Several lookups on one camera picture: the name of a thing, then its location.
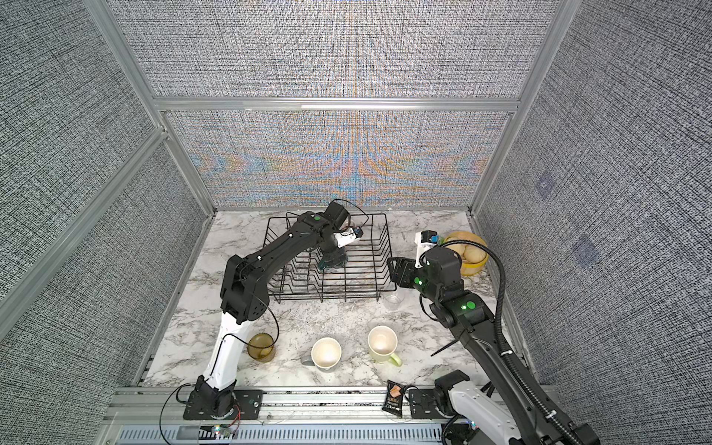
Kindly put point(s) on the dark green ceramic mug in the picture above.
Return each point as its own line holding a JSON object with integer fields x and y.
{"x": 332, "y": 263}

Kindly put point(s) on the amber glass cup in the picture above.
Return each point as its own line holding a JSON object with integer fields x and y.
{"x": 261, "y": 348}

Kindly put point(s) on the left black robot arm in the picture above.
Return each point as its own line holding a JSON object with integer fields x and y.
{"x": 245, "y": 299}

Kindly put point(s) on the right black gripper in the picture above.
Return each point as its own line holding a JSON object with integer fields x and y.
{"x": 406, "y": 270}

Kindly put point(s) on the clear glass cup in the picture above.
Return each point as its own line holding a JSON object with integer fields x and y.
{"x": 392, "y": 301}

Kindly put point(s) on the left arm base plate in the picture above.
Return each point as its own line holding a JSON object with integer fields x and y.
{"x": 247, "y": 401}

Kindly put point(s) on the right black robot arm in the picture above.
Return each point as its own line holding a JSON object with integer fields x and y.
{"x": 527, "y": 414}

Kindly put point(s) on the black stirring stick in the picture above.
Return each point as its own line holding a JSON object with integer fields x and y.
{"x": 445, "y": 347}

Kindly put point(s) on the light green ceramic mug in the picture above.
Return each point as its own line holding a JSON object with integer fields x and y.
{"x": 382, "y": 345}

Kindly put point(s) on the black wire dish rack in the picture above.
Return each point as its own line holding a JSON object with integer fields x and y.
{"x": 358, "y": 271}

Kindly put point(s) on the black snack packet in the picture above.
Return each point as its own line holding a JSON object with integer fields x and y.
{"x": 394, "y": 399}

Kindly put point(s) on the round bread bun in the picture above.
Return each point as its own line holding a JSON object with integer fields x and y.
{"x": 459, "y": 248}
{"x": 475, "y": 255}

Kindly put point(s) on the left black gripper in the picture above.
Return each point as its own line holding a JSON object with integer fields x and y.
{"x": 339, "y": 255}

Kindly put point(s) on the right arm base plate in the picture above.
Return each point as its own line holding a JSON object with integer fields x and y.
{"x": 422, "y": 404}

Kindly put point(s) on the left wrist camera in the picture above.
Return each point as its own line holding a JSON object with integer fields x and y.
{"x": 347, "y": 236}

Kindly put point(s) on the yellow bowl with green handle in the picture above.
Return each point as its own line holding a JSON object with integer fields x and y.
{"x": 468, "y": 269}

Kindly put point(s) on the white grey ceramic mug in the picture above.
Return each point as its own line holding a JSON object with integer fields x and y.
{"x": 325, "y": 354}

